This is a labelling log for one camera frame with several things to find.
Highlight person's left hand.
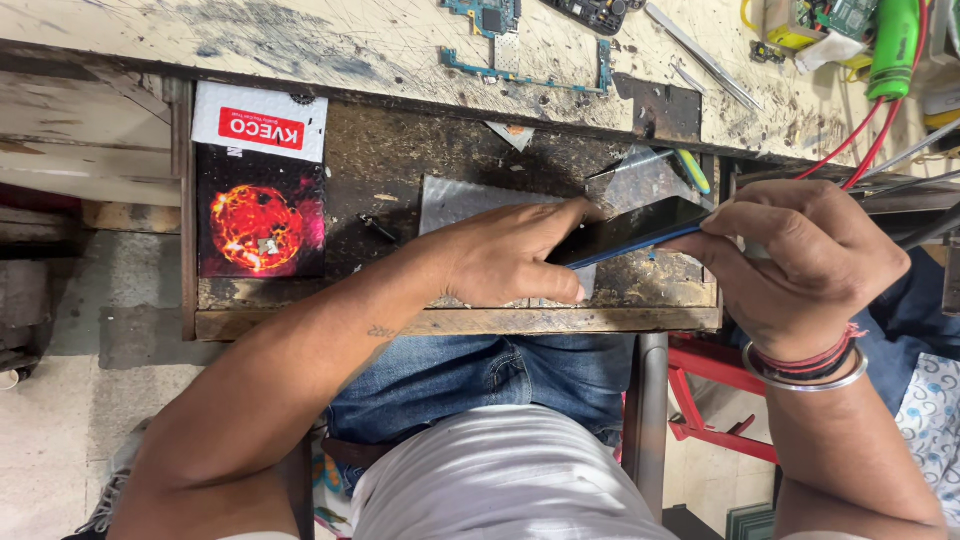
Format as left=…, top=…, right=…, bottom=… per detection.
left=418, top=198, right=608, bottom=309

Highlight person's right hand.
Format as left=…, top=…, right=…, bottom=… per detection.
left=659, top=179, right=913, bottom=363

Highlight blue-edged black smartphone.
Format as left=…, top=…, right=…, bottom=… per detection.
left=546, top=195, right=714, bottom=272

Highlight silver bangle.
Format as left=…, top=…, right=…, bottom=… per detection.
left=741, top=341, right=870, bottom=393

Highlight small black metal part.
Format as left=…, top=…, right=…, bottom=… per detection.
left=357, top=213, right=400, bottom=246

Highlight small triangular foil scrap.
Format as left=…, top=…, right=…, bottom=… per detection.
left=484, top=120, right=537, bottom=154

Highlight blue jeans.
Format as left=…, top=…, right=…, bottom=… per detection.
left=325, top=333, right=639, bottom=496

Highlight open wooden drawer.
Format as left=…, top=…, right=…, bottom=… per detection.
left=178, top=77, right=727, bottom=343

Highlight clear plastic bag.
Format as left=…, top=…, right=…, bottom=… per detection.
left=602, top=145, right=705, bottom=216

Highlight white blue floral cloth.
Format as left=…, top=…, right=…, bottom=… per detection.
left=894, top=351, right=960, bottom=528

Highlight teal phone circuit board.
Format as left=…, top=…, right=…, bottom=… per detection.
left=439, top=0, right=614, bottom=96

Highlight crumpled white tissue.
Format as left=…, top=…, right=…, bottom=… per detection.
left=793, top=30, right=866, bottom=75

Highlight rusty metal lock plate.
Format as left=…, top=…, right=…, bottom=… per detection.
left=613, top=73, right=704, bottom=145

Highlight grey metal table leg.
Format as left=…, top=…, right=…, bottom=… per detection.
left=621, top=333, right=670, bottom=525

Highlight white shirt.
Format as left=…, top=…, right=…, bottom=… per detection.
left=217, top=403, right=871, bottom=540

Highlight small steel blade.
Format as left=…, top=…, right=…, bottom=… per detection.
left=668, top=59, right=708, bottom=96

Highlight long steel tweezers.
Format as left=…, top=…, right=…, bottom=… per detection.
left=644, top=3, right=765, bottom=114

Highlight green soldering tool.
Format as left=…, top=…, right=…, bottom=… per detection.
left=865, top=0, right=924, bottom=103

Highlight packet with red planet print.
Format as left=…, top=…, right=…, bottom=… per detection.
left=190, top=80, right=330, bottom=281

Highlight yellow box with circuit board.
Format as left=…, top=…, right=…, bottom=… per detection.
left=763, top=0, right=880, bottom=51

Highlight stack of glass panes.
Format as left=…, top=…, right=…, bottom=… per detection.
left=722, top=501, right=779, bottom=540

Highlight black phone housing part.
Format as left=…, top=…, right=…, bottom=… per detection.
left=538, top=0, right=648, bottom=38

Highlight colourful patterned seat cloth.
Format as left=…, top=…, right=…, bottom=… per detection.
left=309, top=427, right=355, bottom=538

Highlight grey sneaker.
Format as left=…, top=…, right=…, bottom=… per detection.
left=73, top=417, right=155, bottom=538

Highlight red and black thread bracelets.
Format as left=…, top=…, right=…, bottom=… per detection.
left=748, top=323, right=869, bottom=383

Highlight red cable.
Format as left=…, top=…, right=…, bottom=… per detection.
left=840, top=0, right=933, bottom=190
left=793, top=96, right=888, bottom=183

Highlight red metal stool frame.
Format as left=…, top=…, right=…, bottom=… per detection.
left=666, top=333, right=781, bottom=467

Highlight yellow-green handled screwdriver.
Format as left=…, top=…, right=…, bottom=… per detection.
left=584, top=147, right=713, bottom=197

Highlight grey cable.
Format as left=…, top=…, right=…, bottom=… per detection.
left=861, top=116, right=960, bottom=181

